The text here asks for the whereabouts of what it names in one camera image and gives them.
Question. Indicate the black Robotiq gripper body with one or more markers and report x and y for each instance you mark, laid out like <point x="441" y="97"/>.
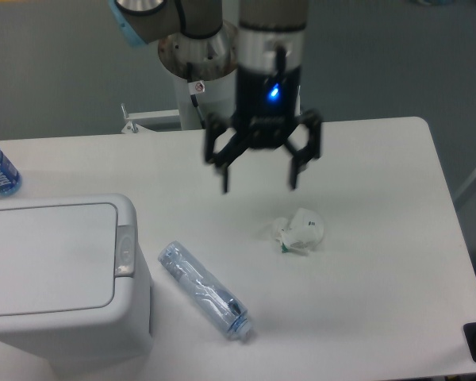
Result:
<point x="265" y="107"/>

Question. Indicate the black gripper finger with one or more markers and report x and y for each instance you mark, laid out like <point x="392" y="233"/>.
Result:
<point x="215" y="126"/>
<point x="313" y="121"/>

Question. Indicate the empty clear plastic bottle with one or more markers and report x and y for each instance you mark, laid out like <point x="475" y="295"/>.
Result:
<point x="223" y="309"/>

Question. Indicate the white push-lid trash can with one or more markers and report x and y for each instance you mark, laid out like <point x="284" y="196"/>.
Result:
<point x="76" y="295"/>

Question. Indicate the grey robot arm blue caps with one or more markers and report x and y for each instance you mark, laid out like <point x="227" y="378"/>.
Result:
<point x="270" y="39"/>

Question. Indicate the crumpled white paper wad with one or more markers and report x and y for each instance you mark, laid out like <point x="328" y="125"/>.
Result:
<point x="299" y="234"/>

